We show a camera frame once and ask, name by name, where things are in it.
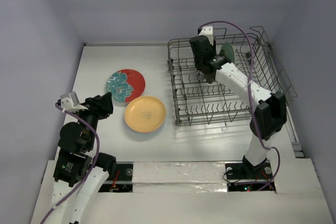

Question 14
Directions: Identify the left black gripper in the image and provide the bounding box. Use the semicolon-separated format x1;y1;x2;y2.
75;91;113;148

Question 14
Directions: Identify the white plate red teal pattern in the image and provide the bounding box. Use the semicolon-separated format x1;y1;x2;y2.
105;69;146;103

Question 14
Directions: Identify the yellow plate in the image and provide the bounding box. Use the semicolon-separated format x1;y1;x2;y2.
124;96;166;133

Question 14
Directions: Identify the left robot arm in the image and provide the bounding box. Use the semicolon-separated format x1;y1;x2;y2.
41;91;117;223

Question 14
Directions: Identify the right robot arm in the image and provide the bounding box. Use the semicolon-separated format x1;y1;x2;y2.
189;35;287;178

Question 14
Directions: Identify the teal patterned plate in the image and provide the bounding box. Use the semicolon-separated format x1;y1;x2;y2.
196;69;205;82

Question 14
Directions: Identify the dark olive plate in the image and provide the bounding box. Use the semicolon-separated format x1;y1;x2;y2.
204;72;216;84

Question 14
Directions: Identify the green plate dark motif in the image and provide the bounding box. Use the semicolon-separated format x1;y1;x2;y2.
219;42;236;63

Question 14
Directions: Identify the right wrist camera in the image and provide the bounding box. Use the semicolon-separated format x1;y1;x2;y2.
197;25;214;45

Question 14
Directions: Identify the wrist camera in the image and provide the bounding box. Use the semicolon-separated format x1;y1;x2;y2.
197;25;214;45
55;91;88;113

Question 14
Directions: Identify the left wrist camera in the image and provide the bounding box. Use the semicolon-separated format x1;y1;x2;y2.
55;91;88;113

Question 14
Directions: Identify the grey wire dish rack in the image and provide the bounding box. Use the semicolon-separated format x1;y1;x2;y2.
166;26;299;127

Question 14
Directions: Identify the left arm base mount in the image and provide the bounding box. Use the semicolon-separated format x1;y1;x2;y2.
98;162;133;193

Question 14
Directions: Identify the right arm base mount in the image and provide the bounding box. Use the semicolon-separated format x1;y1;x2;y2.
223;159;276;192

